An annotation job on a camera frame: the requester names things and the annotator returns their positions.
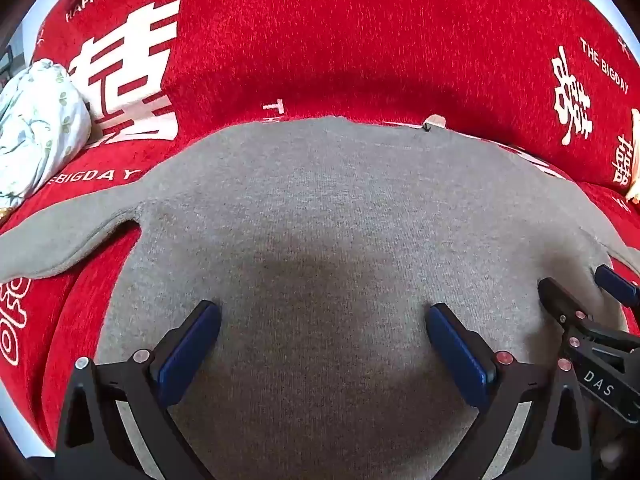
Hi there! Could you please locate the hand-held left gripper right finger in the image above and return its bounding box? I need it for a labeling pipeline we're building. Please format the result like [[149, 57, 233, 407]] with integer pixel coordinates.
[[426, 302, 597, 480]]

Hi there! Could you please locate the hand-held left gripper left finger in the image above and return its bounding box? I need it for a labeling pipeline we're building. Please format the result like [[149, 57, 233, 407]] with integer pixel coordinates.
[[54, 300, 223, 480]]

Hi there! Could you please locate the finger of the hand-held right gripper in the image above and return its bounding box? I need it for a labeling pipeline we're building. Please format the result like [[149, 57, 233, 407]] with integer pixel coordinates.
[[594, 264, 640, 311], [537, 277, 592, 333]]

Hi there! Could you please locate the grey knit sweater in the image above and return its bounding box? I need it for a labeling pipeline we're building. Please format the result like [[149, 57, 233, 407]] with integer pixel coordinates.
[[0, 116, 640, 480]]

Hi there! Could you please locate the beige object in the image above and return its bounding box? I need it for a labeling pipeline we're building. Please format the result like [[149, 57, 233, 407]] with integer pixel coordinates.
[[626, 108, 640, 202]]

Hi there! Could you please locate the white floral cloth bundle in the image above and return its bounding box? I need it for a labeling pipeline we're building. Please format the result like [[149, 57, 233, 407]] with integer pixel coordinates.
[[0, 58, 92, 211]]

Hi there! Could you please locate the red printed blanket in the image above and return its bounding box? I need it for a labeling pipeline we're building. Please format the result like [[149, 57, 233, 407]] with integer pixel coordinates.
[[0, 0, 640, 453]]

